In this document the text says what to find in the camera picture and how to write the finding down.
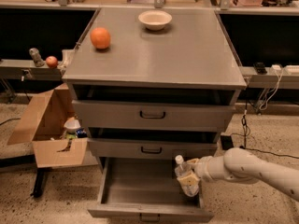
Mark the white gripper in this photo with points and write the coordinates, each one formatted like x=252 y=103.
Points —
x=204 y=168

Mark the clear plastic water bottle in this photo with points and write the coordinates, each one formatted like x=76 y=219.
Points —
x=186 y=177

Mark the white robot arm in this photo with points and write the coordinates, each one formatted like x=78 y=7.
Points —
x=238 y=166

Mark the bottom grey drawer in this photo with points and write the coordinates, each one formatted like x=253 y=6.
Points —
x=145 y=190

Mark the grey drawer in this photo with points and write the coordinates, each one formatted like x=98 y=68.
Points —
x=151 y=144
x=145 y=190
x=100 y=108

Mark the middle grey drawer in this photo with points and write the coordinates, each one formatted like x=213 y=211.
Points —
x=151 y=144

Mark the grey metal drawer cabinet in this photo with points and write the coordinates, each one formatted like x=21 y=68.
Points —
x=188 y=62

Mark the top grey drawer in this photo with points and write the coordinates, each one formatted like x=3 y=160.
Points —
x=100 y=108

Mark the black power adapter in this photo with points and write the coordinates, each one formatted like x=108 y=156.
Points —
x=226 y=142

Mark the black remote on shelf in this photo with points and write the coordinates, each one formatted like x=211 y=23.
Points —
x=260 y=68

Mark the white cup in box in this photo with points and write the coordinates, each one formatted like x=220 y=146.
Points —
x=72 y=125

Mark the white power strip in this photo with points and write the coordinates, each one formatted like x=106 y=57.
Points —
x=278 y=69

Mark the white bowl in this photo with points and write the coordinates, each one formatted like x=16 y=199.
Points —
x=154 y=20

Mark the brown cardboard box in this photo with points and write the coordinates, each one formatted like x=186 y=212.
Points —
x=42 y=125

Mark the orange fruit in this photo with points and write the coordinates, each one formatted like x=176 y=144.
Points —
x=100 y=38

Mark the small red apple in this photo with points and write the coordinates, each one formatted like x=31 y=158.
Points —
x=51 y=62

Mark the small grey figurine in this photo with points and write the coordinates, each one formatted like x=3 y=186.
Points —
x=35 y=55

